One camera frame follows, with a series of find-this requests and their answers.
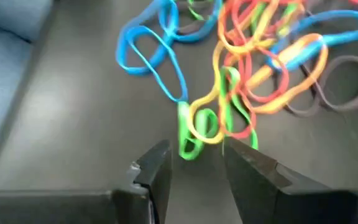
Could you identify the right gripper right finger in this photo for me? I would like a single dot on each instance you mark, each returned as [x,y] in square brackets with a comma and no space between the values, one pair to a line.
[259,193]

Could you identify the green rubber band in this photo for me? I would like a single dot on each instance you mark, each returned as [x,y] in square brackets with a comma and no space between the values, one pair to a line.
[225,93]
[197,14]
[183,130]

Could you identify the blue rubber band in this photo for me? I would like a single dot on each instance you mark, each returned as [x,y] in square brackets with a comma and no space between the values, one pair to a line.
[123,49]
[353,21]
[194,37]
[179,81]

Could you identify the orange rubber band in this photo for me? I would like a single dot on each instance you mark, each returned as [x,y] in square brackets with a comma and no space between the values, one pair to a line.
[228,40]
[323,59]

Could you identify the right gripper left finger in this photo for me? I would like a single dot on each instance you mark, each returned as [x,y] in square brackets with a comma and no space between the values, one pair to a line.
[154,174]

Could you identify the yellow rubber band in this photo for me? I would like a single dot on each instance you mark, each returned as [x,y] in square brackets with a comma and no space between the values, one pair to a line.
[197,104]

